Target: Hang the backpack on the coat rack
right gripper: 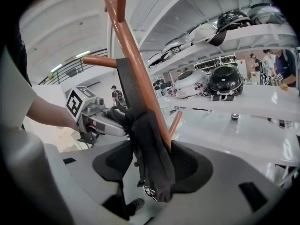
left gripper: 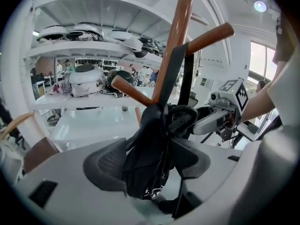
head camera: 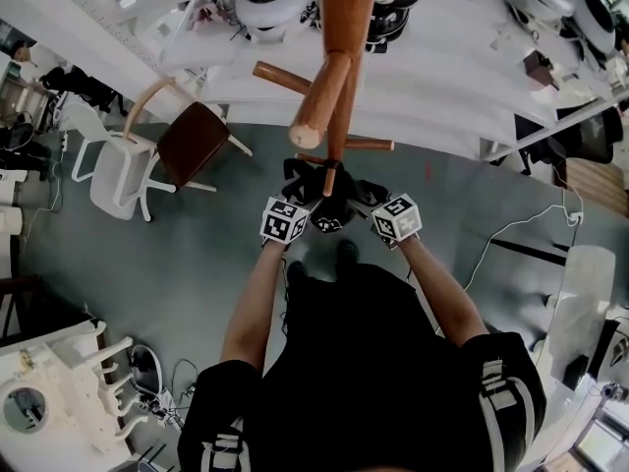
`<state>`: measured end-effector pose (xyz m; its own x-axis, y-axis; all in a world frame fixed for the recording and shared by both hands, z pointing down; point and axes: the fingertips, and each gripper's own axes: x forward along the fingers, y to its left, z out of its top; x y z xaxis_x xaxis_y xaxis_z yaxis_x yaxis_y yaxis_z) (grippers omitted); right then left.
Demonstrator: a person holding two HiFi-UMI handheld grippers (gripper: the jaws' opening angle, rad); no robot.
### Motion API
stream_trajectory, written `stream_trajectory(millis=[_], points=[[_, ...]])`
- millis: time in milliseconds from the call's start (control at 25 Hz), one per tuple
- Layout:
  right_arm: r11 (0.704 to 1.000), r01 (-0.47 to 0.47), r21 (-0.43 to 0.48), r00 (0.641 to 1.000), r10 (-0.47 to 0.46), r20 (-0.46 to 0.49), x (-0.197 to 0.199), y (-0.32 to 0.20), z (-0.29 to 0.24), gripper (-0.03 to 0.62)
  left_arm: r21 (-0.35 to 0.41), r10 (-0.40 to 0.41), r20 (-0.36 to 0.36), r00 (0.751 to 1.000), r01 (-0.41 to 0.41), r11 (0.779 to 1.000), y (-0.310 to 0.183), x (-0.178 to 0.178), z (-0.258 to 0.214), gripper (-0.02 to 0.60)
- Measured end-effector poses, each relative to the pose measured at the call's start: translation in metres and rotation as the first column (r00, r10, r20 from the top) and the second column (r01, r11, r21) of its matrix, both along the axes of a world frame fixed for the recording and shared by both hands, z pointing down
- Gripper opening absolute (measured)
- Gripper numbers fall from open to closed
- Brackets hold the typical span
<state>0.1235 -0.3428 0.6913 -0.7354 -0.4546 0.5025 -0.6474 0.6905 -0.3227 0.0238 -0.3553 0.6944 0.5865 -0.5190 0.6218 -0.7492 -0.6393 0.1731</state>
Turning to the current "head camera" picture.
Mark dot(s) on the white plastic chair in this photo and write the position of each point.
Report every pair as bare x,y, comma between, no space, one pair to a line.
115,165

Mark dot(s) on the person's right forearm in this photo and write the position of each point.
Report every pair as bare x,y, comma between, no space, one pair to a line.
442,288

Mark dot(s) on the black backpack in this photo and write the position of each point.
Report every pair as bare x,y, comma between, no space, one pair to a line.
328,199

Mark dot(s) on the wooden coat rack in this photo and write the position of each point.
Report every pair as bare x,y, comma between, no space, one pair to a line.
339,62

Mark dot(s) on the person's left shoe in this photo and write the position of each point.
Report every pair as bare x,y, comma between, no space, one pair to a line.
296,276

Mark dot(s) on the person's shoe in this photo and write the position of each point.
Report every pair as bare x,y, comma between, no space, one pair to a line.
348,258
296,276

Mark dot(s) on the black office chair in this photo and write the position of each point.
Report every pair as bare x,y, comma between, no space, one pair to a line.
565,140

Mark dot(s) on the brown wooden chair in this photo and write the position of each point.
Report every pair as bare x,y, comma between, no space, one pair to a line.
194,138

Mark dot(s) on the white round helmet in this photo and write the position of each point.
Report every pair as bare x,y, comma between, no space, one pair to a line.
268,10

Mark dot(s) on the person's black clothing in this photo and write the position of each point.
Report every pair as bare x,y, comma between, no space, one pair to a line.
363,376

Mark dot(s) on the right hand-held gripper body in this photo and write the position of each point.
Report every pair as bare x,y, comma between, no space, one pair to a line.
397,221

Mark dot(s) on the white long shelf desk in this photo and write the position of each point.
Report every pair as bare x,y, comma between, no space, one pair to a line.
432,81

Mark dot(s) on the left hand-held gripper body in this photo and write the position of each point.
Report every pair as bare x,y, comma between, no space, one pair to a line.
284,222

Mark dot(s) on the white glossy table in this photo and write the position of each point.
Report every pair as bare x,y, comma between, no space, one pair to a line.
585,322

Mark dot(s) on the white vanity table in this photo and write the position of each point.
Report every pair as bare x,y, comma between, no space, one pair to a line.
54,396

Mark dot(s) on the person's right shoe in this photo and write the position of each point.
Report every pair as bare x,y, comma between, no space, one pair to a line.
348,258

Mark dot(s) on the person's left forearm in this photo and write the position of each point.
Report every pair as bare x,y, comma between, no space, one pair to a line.
251,303

